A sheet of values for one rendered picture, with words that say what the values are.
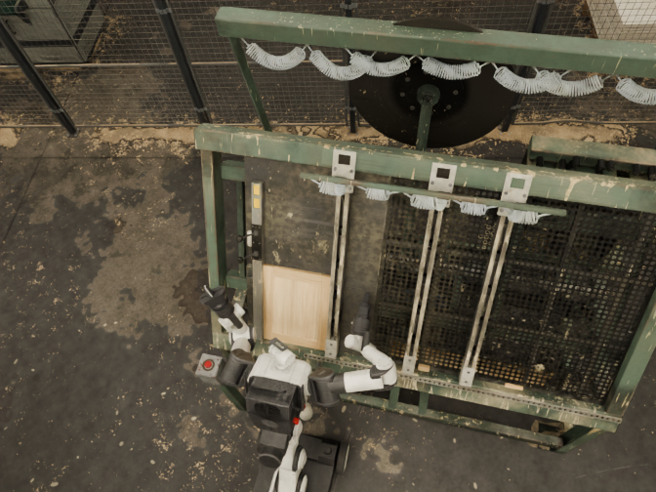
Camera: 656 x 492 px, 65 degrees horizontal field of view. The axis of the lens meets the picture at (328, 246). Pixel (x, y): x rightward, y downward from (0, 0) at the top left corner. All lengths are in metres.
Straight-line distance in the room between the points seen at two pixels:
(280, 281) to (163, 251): 1.98
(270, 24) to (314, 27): 0.20
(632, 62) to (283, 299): 1.91
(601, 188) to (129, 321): 3.40
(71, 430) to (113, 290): 1.09
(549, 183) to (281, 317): 1.52
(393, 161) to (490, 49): 0.61
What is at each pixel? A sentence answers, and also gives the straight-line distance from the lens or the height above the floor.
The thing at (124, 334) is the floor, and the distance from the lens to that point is 4.32.
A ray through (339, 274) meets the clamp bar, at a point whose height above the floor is 1.38.
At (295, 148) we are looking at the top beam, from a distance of 2.30.
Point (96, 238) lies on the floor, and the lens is 4.88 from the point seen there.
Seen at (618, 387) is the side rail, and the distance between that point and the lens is 2.94.
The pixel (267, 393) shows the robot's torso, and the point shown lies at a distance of 2.35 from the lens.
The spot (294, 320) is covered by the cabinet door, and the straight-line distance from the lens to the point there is 2.85.
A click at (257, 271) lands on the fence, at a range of 2.72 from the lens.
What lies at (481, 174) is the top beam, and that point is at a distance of 2.23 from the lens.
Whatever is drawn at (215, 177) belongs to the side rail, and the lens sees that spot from 2.58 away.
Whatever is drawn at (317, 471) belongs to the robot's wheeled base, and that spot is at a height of 0.17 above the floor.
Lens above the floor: 3.64
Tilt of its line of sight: 59 degrees down
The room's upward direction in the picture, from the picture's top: 8 degrees counter-clockwise
